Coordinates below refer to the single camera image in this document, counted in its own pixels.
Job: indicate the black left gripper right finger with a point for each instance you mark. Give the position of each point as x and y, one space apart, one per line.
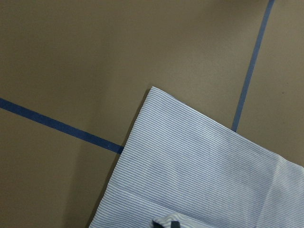
174 224

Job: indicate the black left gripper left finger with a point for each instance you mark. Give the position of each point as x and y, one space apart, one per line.
156 225

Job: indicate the light blue striped shirt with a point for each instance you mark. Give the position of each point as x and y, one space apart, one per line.
180 165

